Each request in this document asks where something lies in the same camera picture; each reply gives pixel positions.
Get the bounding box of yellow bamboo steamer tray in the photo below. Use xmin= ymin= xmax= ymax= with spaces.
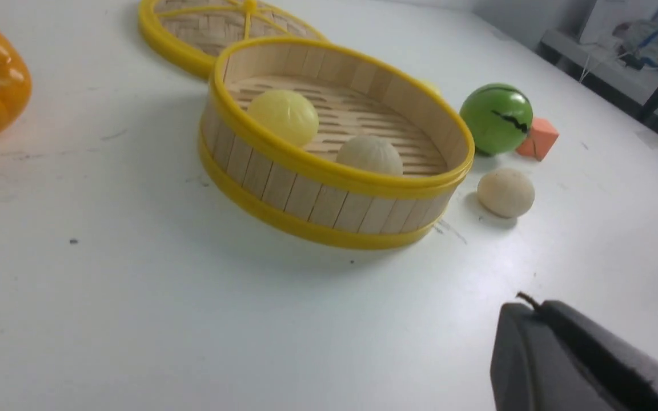
xmin=198 ymin=37 xmax=475 ymax=249

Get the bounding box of background shelf clutter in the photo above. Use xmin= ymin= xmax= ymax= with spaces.
xmin=539 ymin=1 xmax=658 ymax=133

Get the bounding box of yellow bun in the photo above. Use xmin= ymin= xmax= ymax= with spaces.
xmin=246 ymin=90 xmax=319 ymax=147

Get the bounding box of orange foam cube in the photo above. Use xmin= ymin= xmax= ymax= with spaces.
xmin=515 ymin=117 xmax=560 ymax=162

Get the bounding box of green toy watermelon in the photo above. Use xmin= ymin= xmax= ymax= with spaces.
xmin=459 ymin=83 xmax=533 ymax=156

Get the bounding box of yellow bamboo steamer lid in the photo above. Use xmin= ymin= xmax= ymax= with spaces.
xmin=138 ymin=1 xmax=326 ymax=78

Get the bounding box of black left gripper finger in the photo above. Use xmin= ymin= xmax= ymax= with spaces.
xmin=490 ymin=292 xmax=658 ymax=410

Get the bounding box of white bun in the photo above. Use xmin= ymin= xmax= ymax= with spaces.
xmin=336 ymin=135 xmax=404 ymax=176
xmin=477 ymin=167 xmax=536 ymax=219

